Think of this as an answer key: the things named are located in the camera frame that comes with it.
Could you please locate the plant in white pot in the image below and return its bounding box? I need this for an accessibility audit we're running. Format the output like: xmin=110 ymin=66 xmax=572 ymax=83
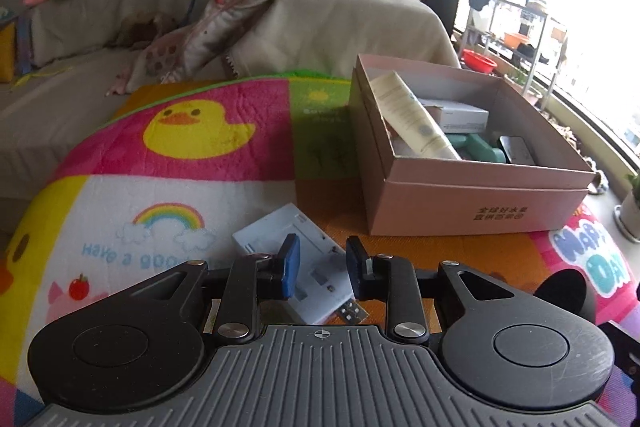
xmin=619 ymin=172 xmax=640 ymax=243

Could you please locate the small white box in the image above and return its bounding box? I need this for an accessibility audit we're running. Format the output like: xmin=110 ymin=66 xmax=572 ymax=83
xmin=422 ymin=99 xmax=491 ymax=132

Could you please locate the yellow cord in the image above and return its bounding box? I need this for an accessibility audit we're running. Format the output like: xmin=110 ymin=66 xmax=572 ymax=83
xmin=10 ymin=66 xmax=76 ymax=90

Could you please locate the white usb hub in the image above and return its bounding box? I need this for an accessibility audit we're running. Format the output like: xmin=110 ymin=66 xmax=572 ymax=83
xmin=231 ymin=202 xmax=371 ymax=325

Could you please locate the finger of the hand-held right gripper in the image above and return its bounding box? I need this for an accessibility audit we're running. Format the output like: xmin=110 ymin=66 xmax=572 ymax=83
xmin=600 ymin=321 xmax=640 ymax=400

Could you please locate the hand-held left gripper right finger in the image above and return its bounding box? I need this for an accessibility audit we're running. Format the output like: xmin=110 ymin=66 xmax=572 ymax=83
xmin=346 ymin=236 xmax=523 ymax=343

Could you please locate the pink cardboard box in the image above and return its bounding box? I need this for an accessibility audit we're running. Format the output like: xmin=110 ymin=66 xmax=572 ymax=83
xmin=347 ymin=53 xmax=597 ymax=238

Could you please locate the yellow cushion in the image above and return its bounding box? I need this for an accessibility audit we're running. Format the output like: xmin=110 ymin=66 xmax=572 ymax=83
xmin=0 ymin=18 xmax=32 ymax=84

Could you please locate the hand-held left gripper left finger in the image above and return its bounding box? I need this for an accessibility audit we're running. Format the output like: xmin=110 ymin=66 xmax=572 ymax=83
xmin=120 ymin=233 xmax=302 ymax=344

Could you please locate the colourful cartoon printed blanket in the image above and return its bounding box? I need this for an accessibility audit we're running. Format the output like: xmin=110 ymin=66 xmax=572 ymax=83
xmin=0 ymin=74 xmax=640 ymax=427

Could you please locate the teal plastic toy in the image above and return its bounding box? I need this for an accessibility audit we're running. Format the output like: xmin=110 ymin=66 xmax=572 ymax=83
xmin=445 ymin=132 xmax=507 ymax=162

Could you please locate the cream cosmetic tube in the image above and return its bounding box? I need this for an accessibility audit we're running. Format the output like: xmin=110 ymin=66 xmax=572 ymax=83
xmin=369 ymin=72 xmax=463 ymax=160

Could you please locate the black round case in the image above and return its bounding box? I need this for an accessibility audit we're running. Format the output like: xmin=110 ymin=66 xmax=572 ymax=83
xmin=532 ymin=268 xmax=598 ymax=330

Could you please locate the beige sofa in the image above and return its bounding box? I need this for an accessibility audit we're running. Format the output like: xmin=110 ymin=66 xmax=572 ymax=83
xmin=0 ymin=0 xmax=461 ymax=202

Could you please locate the metal balcony rack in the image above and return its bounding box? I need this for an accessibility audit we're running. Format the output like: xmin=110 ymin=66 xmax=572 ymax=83
xmin=462 ymin=0 xmax=568 ymax=78

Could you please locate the black and white device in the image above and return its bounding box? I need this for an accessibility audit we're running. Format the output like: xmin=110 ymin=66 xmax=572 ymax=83
xmin=497 ymin=135 xmax=536 ymax=166

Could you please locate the red plastic basin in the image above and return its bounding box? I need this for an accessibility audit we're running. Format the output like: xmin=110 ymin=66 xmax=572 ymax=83
xmin=461 ymin=48 xmax=498 ymax=75

